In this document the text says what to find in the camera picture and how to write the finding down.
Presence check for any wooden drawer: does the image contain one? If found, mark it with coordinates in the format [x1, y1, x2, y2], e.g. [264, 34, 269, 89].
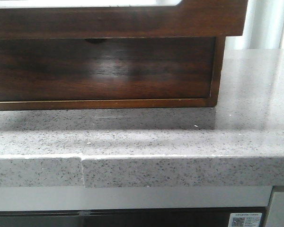
[0, 0, 248, 39]
[0, 36, 216, 103]

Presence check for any dark wooden drawer cabinet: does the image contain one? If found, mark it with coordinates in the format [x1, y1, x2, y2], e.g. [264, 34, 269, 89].
[0, 35, 227, 111]

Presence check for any dark under-counter appliance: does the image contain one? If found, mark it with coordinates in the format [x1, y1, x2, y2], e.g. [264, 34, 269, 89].
[0, 207, 266, 227]

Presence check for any white QR code sticker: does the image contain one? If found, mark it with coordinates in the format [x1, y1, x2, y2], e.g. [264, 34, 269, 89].
[228, 213, 263, 227]

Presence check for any grey window curtain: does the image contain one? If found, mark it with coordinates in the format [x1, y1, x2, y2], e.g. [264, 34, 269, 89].
[225, 0, 284, 50]

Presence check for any grey cabinet door panel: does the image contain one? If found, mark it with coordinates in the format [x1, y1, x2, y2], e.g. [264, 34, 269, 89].
[265, 186, 284, 227]

